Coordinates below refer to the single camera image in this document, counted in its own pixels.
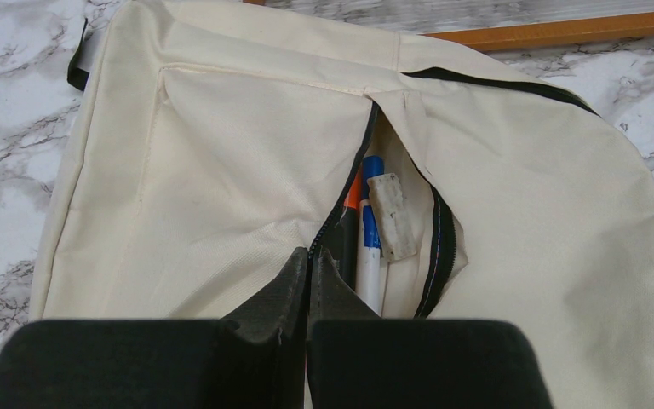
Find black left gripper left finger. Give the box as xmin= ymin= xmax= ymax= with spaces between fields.
xmin=0 ymin=247 xmax=309 ymax=408

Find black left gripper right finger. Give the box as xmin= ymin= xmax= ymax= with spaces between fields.
xmin=307 ymin=250 xmax=552 ymax=408

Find blue whiteboard marker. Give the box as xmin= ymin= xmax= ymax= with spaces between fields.
xmin=356 ymin=155 xmax=384 ymax=315

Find orange highlighter marker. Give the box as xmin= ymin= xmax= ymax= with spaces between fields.
xmin=325 ymin=170 xmax=361 ymax=290

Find beige canvas backpack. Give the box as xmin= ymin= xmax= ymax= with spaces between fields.
xmin=30 ymin=1 xmax=654 ymax=408

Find orange wooden shelf rack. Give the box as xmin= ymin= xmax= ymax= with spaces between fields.
xmin=264 ymin=1 xmax=654 ymax=52

